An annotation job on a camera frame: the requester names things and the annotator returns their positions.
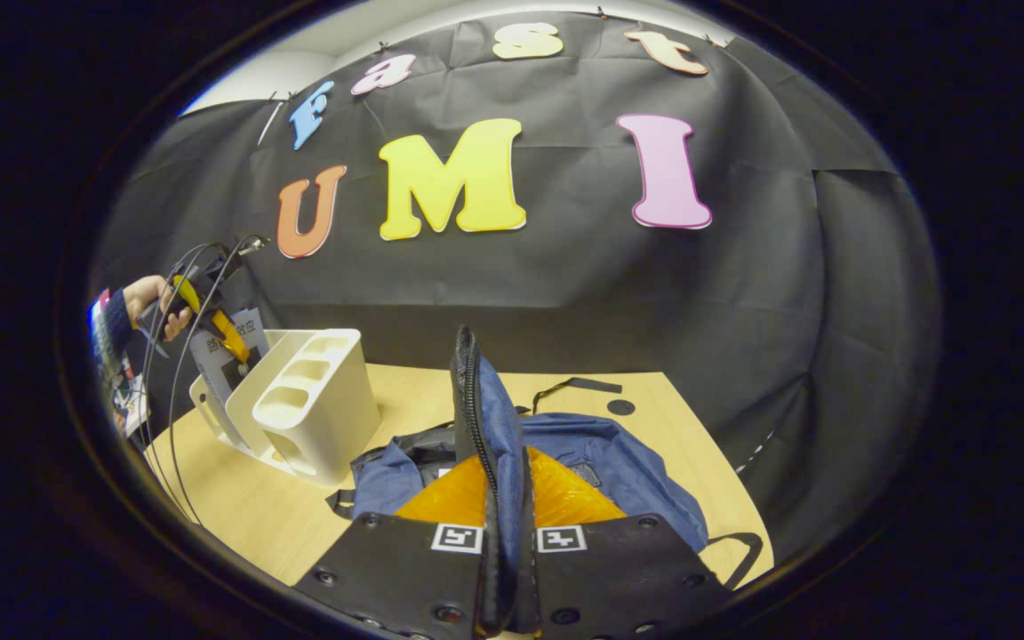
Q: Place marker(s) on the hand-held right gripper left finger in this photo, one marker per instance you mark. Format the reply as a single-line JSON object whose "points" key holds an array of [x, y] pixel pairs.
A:
{"points": [[396, 578]]}

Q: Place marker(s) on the black round table grommet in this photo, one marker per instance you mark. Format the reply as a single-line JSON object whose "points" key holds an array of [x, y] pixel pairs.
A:
{"points": [[620, 407]]}

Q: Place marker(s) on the grey-blue book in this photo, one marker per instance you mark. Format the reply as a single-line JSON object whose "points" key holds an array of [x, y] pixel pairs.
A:
{"points": [[214, 373]]}

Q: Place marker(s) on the white side table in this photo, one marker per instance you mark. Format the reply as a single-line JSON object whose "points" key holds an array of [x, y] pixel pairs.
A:
{"points": [[132, 400]]}

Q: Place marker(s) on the blue schoolbag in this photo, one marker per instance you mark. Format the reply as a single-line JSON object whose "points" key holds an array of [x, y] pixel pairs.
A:
{"points": [[619, 471]]}

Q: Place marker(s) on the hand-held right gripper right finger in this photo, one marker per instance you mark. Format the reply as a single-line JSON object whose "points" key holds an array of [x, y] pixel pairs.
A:
{"points": [[619, 578]]}

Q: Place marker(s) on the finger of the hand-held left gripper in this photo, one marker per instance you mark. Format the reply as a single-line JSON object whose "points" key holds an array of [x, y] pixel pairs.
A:
{"points": [[229, 336]]}

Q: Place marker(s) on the computer monitor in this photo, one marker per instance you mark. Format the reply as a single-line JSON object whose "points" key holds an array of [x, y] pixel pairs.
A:
{"points": [[100, 324]]}

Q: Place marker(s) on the white plastic bookshelf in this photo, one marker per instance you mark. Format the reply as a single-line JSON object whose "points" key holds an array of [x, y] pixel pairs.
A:
{"points": [[325, 418]]}

